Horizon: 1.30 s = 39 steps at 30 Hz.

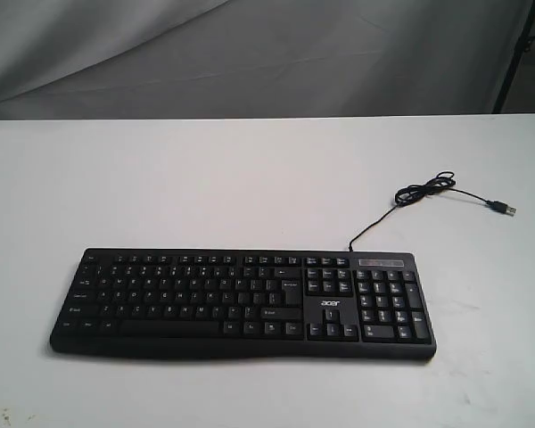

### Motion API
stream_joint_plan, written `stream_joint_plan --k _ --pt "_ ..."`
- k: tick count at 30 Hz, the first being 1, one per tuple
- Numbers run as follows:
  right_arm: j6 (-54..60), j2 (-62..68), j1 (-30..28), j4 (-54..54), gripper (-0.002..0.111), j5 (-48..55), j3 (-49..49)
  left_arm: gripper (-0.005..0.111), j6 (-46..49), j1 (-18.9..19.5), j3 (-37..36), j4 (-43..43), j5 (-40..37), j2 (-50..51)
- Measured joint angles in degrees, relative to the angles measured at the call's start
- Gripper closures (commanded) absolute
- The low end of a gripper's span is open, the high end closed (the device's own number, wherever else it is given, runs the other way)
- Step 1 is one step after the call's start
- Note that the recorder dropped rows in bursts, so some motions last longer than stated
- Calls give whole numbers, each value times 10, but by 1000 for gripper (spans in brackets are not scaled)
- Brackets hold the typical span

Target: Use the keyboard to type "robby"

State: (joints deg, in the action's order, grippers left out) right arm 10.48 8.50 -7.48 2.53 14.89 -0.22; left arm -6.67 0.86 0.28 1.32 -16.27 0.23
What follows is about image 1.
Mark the black acer keyboard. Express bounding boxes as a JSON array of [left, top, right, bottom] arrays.
[[49, 248, 437, 360]]

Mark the grey backdrop cloth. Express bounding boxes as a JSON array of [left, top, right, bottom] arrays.
[[0, 1, 535, 120]]

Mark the black tripod stand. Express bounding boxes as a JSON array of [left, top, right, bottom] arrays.
[[491, 0, 535, 114]]

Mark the black USB cable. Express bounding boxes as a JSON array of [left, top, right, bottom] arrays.
[[347, 169, 518, 251]]

